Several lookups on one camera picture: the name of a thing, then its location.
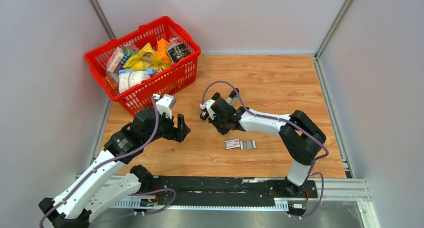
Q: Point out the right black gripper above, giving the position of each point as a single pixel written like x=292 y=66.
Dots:
x=222 y=131

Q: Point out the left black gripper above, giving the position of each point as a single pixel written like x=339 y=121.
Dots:
x=176 y=134

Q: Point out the white red staple box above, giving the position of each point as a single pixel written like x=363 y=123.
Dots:
x=232 y=144

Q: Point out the black and grey stapler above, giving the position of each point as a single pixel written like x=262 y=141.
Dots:
x=232 y=97

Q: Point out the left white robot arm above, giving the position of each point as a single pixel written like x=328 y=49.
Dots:
x=81 y=203

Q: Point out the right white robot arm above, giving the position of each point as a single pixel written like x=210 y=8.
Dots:
x=300 y=135

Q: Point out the white round package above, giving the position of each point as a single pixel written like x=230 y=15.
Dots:
x=129 y=79

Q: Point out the red plastic shopping basket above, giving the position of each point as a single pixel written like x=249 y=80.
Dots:
x=169 y=81

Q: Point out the black labelled package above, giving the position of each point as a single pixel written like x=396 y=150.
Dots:
x=178 y=51

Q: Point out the yellow snack bag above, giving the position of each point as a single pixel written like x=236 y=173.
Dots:
x=145 y=58

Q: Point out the orange box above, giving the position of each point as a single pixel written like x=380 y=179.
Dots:
x=162 y=51

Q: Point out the white pink box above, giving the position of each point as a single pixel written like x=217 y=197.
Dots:
x=114 y=60

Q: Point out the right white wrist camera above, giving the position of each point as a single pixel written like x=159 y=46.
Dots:
x=206 y=110

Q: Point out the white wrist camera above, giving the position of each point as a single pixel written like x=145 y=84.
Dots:
x=206 y=110
x=164 y=104

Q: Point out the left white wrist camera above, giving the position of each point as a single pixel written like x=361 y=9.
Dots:
x=164 y=104

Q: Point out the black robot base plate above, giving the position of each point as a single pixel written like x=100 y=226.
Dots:
x=205 y=192

